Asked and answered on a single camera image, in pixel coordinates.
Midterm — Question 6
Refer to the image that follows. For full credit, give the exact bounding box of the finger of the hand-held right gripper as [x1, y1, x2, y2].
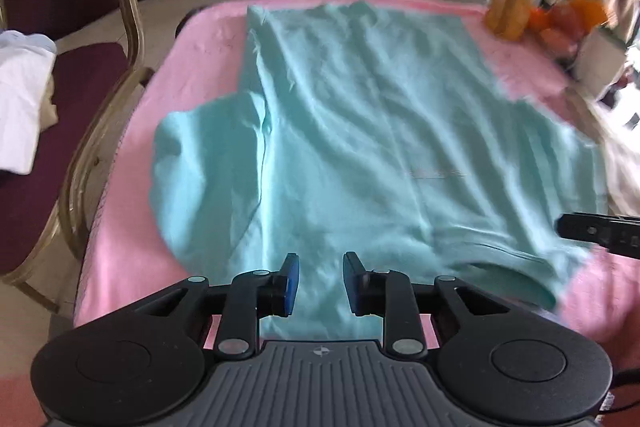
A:
[555, 212, 640, 258]

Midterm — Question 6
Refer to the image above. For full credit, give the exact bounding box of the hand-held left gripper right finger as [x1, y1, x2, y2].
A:
[342, 251, 501, 360]

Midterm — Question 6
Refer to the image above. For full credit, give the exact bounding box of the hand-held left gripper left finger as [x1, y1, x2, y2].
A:
[145, 252, 302, 360]

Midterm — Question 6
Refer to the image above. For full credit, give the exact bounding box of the teal printed t-shirt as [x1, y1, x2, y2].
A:
[150, 2, 608, 340]

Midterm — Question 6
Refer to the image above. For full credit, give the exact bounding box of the white sweatshirt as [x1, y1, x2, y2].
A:
[0, 29, 58, 175]

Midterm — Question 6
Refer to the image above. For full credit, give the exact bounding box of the beige folded garment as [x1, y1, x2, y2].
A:
[565, 32, 640, 218]

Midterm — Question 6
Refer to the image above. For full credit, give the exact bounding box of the orange plush toy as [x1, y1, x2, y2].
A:
[530, 0, 608, 52]

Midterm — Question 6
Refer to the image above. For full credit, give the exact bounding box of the pink printed blanket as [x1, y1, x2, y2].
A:
[74, 0, 640, 358]

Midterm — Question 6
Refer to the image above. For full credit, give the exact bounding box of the black cable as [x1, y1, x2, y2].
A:
[612, 369, 640, 390]

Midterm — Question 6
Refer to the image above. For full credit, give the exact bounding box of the black table frame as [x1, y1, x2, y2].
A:
[174, 9, 198, 38]

